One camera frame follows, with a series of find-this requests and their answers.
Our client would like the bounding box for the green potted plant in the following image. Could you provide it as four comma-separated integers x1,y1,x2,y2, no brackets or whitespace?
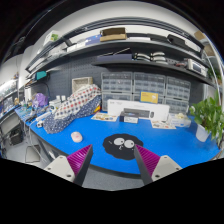
189,91,224,145

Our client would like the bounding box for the black metal shelf unit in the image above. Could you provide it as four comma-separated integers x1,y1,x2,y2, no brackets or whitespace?
26,17,209,83

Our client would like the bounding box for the illustrated card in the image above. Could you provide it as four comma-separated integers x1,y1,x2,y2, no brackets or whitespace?
92,112,117,122
151,121,175,130

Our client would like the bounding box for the yellow label card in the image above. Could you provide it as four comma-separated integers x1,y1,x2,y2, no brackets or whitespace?
140,91,158,103

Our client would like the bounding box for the clear plastic container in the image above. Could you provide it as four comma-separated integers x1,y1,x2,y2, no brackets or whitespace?
168,113,191,127

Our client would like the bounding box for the patterned fabric cover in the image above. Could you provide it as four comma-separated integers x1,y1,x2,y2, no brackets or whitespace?
43,84,102,134

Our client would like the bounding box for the blue desk mat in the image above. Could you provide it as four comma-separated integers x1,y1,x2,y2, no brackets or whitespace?
14,105,221,176

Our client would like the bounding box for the purple bag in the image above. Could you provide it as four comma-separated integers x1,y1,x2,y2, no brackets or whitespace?
34,93,48,107

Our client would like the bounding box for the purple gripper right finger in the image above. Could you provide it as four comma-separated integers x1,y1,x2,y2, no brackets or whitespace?
133,144,183,186

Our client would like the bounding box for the white framed basket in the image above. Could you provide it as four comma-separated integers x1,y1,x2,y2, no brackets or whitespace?
72,77,93,92

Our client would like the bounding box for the white keyboard box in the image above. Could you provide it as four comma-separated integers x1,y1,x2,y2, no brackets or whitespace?
107,99,170,121

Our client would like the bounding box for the illustrated card right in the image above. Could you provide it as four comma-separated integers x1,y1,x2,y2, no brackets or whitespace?
151,121,175,130

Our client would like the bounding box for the pink computer mouse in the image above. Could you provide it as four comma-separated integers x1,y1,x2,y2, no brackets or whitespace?
71,132,83,143

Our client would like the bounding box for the illustrated card left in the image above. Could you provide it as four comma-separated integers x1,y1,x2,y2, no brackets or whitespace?
92,112,117,122

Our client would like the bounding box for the black googly-eyed mouse pad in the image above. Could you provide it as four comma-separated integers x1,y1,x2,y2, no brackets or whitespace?
103,134,143,160

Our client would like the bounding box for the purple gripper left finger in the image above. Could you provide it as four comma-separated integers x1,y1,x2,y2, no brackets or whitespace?
44,144,94,187

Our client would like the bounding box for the small black box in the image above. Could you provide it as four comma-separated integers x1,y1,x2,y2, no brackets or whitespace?
119,111,139,124

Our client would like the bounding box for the cardboard box on shelf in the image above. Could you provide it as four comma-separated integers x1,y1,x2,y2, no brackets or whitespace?
100,27,127,42

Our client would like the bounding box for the grey drawer organiser cabinet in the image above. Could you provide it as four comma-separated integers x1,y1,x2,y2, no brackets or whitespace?
101,72,191,113

